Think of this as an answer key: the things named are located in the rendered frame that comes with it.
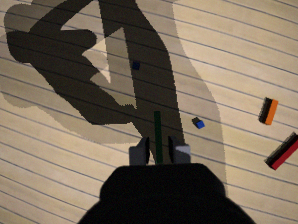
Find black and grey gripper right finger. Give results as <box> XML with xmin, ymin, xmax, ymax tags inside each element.
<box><xmin>168</xmin><ymin>136</ymin><xmax>191</xmax><ymax>164</ymax></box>

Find orange rod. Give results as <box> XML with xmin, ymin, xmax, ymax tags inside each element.
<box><xmin>261</xmin><ymin>99</ymin><xmax>278</xmax><ymax>125</ymax></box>

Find green rod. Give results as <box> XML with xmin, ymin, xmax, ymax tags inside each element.
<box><xmin>154</xmin><ymin>111</ymin><xmax>163</xmax><ymax>163</ymax></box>

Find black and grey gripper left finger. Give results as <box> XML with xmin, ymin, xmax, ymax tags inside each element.
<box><xmin>129</xmin><ymin>137</ymin><xmax>150</xmax><ymax>165</ymax></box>

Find small blue cube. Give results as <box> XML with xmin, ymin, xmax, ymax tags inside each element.
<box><xmin>195</xmin><ymin>120</ymin><xmax>204</xmax><ymax>129</ymax></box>
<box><xmin>132</xmin><ymin>61</ymin><xmax>140</xmax><ymax>70</ymax></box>

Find red rod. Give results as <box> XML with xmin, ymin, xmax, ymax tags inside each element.
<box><xmin>268</xmin><ymin>135</ymin><xmax>298</xmax><ymax>170</ymax></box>

